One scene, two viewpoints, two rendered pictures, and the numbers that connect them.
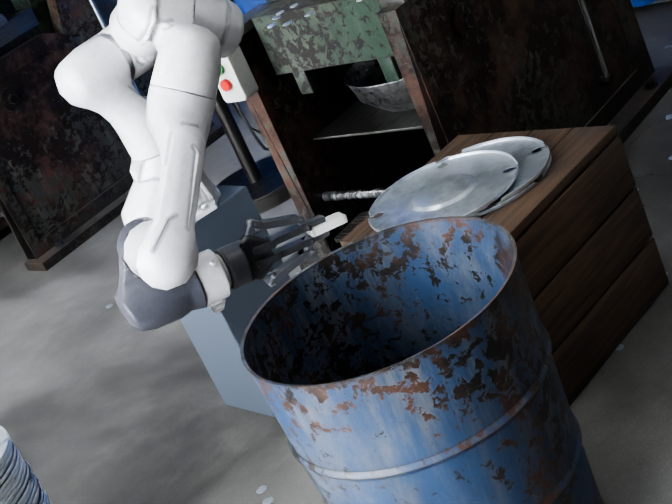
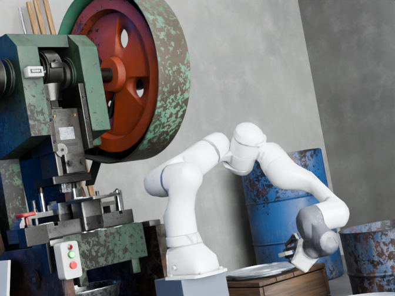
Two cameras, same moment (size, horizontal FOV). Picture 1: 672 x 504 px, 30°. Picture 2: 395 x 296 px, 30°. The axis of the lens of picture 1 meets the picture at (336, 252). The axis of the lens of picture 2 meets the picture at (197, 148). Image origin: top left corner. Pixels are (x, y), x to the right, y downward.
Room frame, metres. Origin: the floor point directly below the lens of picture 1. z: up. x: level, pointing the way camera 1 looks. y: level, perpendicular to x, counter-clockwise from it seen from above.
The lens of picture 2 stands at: (2.31, 2.80, 0.73)
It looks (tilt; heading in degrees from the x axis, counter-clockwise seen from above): 3 degrees up; 270
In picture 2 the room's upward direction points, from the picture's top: 10 degrees counter-clockwise
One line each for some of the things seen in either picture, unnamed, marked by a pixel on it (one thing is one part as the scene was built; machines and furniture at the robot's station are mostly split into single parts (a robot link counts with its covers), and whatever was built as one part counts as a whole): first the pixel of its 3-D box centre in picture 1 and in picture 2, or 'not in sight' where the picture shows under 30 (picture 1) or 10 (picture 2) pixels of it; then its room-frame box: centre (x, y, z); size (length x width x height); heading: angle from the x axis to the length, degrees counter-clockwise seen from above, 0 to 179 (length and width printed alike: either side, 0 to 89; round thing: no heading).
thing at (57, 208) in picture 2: not in sight; (68, 207); (2.87, -0.35, 0.76); 0.15 x 0.09 x 0.05; 42
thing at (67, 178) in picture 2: not in sight; (63, 183); (2.88, -0.36, 0.86); 0.20 x 0.16 x 0.05; 42
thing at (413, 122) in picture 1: (427, 89); not in sight; (2.88, -0.36, 0.31); 0.43 x 0.42 x 0.01; 42
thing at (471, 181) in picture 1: (442, 191); (263, 269); (2.11, -0.22, 0.37); 0.29 x 0.29 x 0.01
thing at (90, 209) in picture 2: not in sight; (91, 212); (2.76, -0.23, 0.72); 0.25 x 0.14 x 0.14; 132
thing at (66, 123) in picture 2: not in sight; (62, 141); (2.85, -0.33, 1.04); 0.17 x 0.15 x 0.30; 132
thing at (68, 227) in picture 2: not in sight; (71, 226); (2.88, -0.36, 0.68); 0.45 x 0.30 x 0.06; 42
